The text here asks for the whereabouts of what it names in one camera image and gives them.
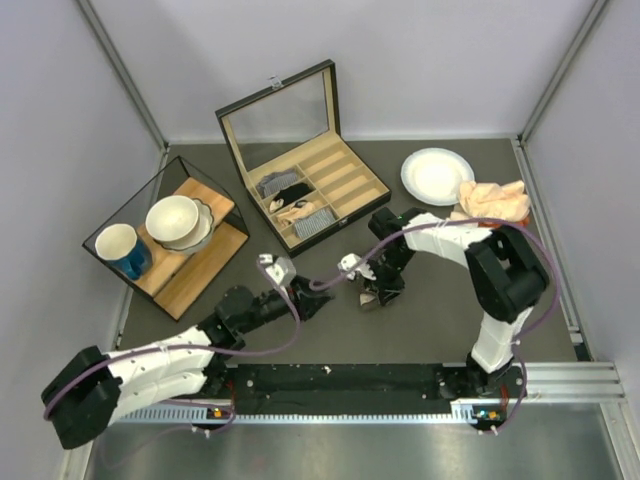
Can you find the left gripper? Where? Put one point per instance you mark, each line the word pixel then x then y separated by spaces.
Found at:
pixel 307 300

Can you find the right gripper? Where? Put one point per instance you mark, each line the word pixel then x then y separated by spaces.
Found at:
pixel 386 291

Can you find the grey underwear white waistband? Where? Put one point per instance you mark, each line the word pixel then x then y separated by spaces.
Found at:
pixel 369 299

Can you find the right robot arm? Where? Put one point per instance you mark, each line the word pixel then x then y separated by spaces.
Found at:
pixel 506 274

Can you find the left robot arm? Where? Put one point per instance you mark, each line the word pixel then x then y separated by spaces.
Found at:
pixel 95 389

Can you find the grey striped rolled underwear front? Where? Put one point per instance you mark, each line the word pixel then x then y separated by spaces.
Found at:
pixel 314 223

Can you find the grey striped rolled underwear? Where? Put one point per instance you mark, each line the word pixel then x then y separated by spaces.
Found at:
pixel 314 223
pixel 276 181

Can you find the beige rolled underwear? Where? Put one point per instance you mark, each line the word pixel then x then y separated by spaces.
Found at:
pixel 284 215

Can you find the black rolled underwear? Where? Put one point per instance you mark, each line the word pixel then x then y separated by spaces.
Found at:
pixel 292 193

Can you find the grey striped rolled underwear back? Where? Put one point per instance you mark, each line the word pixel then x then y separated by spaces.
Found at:
pixel 276 181

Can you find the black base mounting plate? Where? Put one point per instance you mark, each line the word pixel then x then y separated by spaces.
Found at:
pixel 357 389

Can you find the white paper plate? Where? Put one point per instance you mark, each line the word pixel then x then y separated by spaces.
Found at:
pixel 434 175

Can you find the black compartment storage box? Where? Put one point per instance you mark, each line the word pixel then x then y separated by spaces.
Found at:
pixel 295 123

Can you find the scalloped grey dish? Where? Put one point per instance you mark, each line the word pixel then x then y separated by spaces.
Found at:
pixel 198 238

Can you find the peach cloth pile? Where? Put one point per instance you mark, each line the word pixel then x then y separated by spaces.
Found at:
pixel 508 202

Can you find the cream ceramic bowl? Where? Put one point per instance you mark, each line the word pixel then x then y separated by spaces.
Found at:
pixel 172 218

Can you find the blue white mug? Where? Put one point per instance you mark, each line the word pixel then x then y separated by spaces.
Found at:
pixel 121 247

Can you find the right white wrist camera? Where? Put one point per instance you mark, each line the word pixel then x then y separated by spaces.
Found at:
pixel 352 266

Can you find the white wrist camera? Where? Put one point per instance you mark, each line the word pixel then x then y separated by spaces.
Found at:
pixel 279 270
pixel 352 266

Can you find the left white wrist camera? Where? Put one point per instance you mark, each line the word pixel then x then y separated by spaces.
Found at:
pixel 279 270

